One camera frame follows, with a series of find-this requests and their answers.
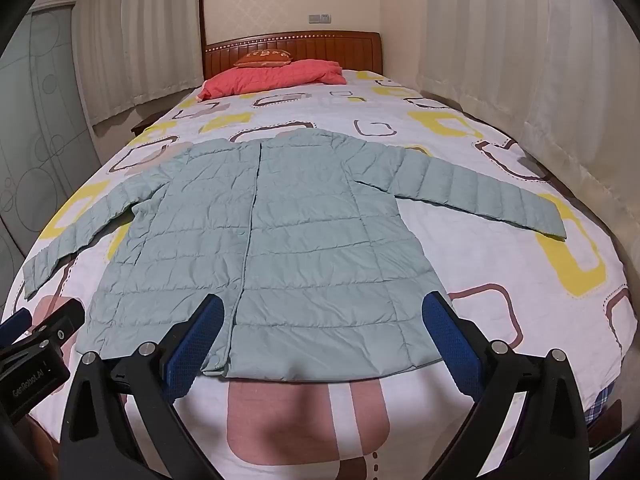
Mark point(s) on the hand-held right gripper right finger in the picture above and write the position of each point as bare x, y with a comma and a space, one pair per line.
450, 347

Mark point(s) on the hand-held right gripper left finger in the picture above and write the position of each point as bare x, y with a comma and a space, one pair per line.
197, 342

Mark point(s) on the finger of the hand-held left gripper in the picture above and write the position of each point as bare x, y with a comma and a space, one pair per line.
62, 320
15, 324

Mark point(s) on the light green quilted down jacket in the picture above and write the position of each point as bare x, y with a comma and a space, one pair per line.
310, 240

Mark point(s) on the bed with patterned sheet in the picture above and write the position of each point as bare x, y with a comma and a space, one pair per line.
505, 280

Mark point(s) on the blue plaid cloth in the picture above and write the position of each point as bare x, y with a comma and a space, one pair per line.
604, 402

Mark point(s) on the frosted glass wardrobe door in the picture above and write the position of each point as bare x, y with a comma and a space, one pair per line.
45, 125

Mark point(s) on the orange cushion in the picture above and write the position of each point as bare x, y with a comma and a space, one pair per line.
262, 58

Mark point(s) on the cream curtain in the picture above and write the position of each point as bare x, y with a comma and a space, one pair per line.
500, 35
140, 35

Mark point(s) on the wooden bed headboard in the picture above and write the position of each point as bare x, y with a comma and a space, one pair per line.
320, 47

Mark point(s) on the white wall socket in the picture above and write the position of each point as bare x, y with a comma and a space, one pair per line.
320, 17

